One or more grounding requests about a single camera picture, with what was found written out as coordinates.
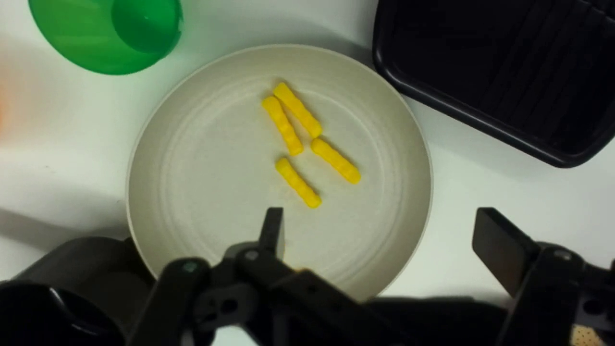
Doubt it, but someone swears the black toy pot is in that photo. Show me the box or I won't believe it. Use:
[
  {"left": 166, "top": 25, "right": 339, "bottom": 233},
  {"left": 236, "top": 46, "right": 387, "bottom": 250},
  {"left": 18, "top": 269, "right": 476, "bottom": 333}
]
[{"left": 0, "top": 235, "right": 159, "bottom": 346}]

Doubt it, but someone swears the beige round plate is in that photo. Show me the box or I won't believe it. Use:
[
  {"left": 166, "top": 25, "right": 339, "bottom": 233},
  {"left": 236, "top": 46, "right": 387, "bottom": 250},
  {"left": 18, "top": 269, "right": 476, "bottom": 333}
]
[{"left": 124, "top": 42, "right": 432, "bottom": 304}]

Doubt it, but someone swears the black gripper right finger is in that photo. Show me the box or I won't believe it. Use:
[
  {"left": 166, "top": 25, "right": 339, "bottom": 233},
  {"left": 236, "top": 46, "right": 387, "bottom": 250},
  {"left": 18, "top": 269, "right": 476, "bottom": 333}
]
[{"left": 470, "top": 206, "right": 615, "bottom": 346}]

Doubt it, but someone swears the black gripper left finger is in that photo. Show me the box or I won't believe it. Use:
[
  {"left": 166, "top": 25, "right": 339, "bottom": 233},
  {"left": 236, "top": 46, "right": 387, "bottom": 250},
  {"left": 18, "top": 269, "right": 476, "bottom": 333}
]
[{"left": 130, "top": 206, "right": 391, "bottom": 346}]

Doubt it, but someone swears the green plastic cup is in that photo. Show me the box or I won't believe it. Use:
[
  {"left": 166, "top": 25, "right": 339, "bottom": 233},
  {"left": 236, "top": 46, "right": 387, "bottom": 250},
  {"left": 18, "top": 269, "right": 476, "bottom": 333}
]
[{"left": 26, "top": 0, "right": 186, "bottom": 77}]

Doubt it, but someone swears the black rectangular tray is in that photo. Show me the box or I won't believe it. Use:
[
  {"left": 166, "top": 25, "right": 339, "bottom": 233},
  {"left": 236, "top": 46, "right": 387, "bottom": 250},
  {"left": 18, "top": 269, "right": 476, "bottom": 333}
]
[{"left": 370, "top": 0, "right": 615, "bottom": 169}]

